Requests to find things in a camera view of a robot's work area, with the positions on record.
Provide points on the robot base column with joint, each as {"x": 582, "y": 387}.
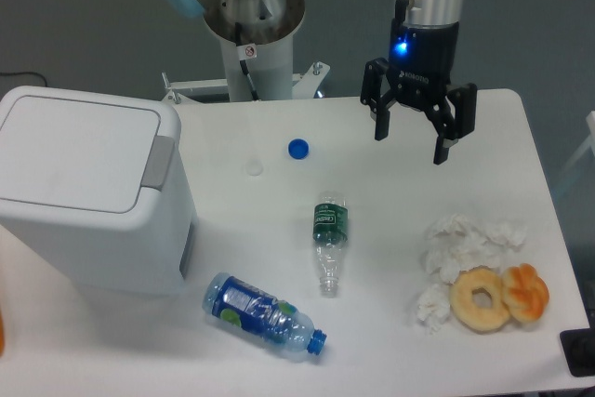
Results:
{"x": 254, "y": 35}

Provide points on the green label clear plastic bottle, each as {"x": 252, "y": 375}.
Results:
{"x": 330, "y": 234}

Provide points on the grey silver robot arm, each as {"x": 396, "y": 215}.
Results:
{"x": 425, "y": 14}

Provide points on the blue bottle cap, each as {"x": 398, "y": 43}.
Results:
{"x": 298, "y": 149}

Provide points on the small crumpled white tissue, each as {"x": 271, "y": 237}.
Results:
{"x": 433, "y": 308}

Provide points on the grey trash can push latch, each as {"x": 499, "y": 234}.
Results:
{"x": 158, "y": 163}

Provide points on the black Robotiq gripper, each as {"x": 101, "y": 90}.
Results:
{"x": 418, "y": 72}

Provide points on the white plastic trash can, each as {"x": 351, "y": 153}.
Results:
{"x": 71, "y": 167}

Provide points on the black device at table edge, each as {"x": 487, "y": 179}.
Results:
{"x": 578, "y": 349}

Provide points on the large crumpled white tissue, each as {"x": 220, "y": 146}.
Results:
{"x": 458, "y": 243}

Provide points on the blue label crushed plastic bottle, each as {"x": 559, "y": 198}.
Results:
{"x": 277, "y": 323}

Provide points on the orange glazed twisted bun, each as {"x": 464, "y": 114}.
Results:
{"x": 525, "y": 293}

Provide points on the plain ring donut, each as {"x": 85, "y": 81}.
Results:
{"x": 476, "y": 300}

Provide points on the white metal base frame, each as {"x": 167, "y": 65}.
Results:
{"x": 268, "y": 85}

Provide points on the white bottle cap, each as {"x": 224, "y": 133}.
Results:
{"x": 254, "y": 168}

